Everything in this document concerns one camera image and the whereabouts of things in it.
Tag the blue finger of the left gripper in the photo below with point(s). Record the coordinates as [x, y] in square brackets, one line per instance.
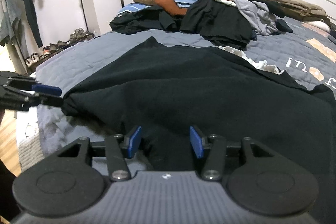
[50, 101]
[46, 89]

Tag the rust orange garment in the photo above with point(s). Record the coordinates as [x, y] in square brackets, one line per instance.
[171, 7]

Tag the grey sweatshirt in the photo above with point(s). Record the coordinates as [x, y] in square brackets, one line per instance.
[262, 21]

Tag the black garment in pile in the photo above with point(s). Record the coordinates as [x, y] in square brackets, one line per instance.
[218, 23]

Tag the black printed t-shirt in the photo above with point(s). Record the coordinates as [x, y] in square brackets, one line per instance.
[168, 89]

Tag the shoes on floor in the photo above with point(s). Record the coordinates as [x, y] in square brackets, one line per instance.
[79, 35]

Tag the grey quilted bedspread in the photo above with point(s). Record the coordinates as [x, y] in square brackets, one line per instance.
[305, 53]

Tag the blue striped dark garment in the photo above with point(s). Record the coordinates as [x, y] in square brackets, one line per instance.
[153, 17]

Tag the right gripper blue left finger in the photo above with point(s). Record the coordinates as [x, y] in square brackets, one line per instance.
[118, 148]

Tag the folded beige blanket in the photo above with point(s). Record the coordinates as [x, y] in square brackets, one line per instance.
[303, 11]

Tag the white pillow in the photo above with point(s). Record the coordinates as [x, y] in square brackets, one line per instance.
[321, 25]

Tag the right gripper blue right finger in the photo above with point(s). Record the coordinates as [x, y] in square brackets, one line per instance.
[210, 154]

